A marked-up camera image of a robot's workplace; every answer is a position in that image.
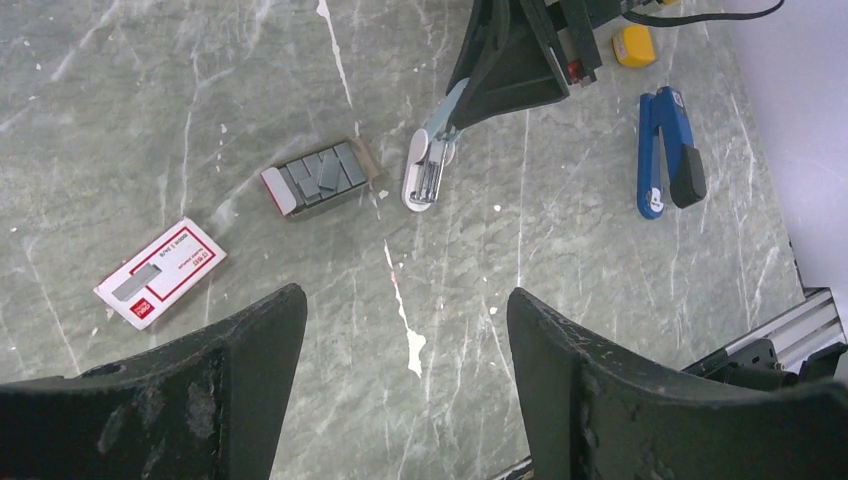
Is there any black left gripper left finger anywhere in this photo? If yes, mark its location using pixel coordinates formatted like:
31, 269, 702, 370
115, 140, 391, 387
1, 284, 307, 479

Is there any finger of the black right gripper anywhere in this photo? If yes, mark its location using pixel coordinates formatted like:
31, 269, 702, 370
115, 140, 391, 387
448, 0, 569, 130

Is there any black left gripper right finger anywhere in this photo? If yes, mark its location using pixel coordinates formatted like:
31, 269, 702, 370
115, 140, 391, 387
506, 288, 847, 479

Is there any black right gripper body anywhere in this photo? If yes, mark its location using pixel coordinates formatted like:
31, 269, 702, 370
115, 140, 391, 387
523, 0, 663, 85

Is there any red white staple box sleeve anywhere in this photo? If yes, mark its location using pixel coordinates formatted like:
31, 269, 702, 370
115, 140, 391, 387
93, 217, 227, 331

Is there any yellow eraser block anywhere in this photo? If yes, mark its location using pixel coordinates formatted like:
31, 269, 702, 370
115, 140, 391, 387
612, 25, 657, 69

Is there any light blue white stapler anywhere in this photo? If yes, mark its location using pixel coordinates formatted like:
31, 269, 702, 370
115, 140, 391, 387
401, 78, 469, 213

